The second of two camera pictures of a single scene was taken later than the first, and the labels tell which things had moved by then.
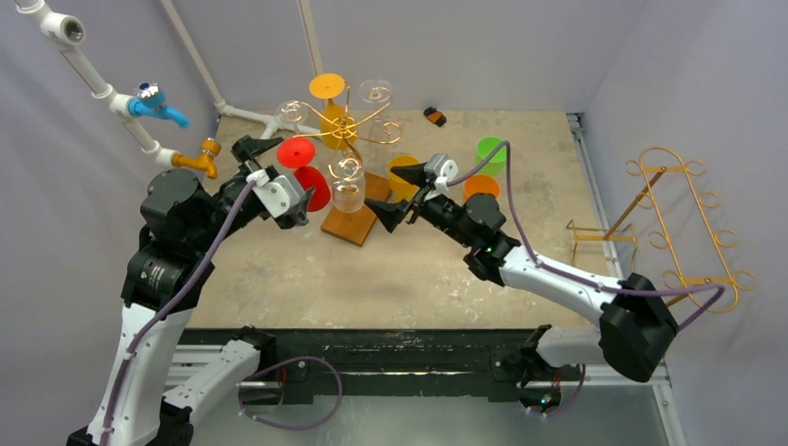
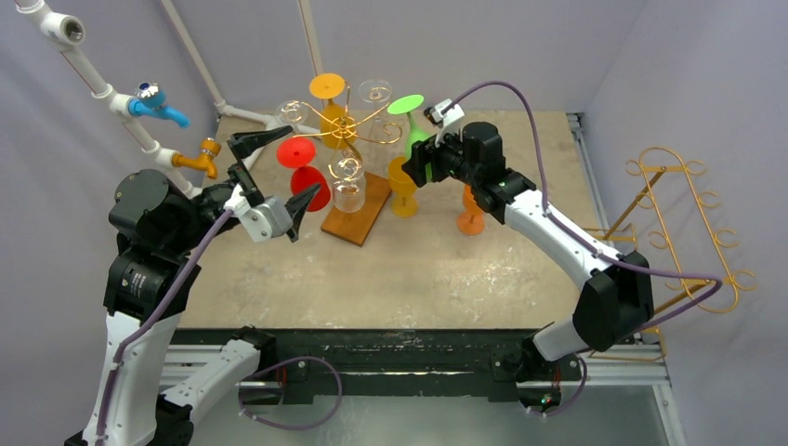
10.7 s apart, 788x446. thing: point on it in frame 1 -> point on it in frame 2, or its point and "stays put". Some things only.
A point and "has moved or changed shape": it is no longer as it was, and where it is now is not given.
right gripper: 416,197 -> 421,163
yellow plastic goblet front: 337,124 stays put
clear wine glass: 293,111 stays put
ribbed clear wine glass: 377,91 stays put
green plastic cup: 485,146 has moved or changed shape
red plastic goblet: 297,152 stays put
